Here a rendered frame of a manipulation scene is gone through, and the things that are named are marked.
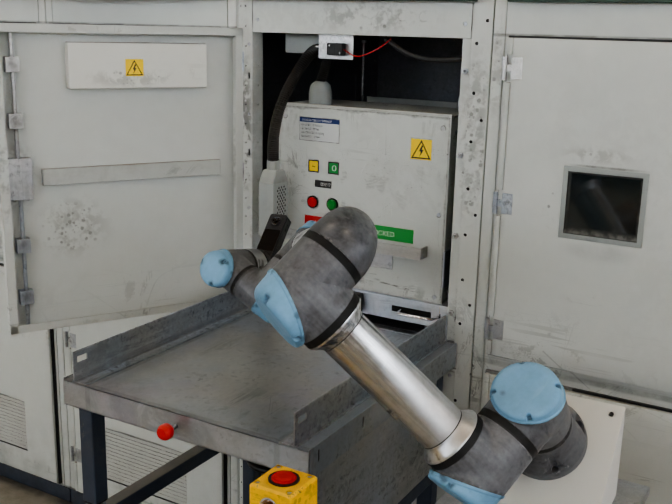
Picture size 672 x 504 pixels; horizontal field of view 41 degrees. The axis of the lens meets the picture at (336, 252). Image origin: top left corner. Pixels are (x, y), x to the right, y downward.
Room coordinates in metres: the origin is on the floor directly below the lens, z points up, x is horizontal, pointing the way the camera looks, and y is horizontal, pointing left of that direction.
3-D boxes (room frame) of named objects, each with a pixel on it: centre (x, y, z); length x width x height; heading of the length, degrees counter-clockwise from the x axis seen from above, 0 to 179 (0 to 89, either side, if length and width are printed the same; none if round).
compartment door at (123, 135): (2.26, 0.53, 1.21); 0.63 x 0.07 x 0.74; 120
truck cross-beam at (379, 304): (2.27, -0.06, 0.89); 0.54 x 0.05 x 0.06; 60
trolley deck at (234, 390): (1.92, 0.14, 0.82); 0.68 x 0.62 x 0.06; 150
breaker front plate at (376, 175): (2.25, -0.05, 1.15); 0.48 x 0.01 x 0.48; 60
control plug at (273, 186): (2.30, 0.16, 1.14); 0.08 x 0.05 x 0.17; 150
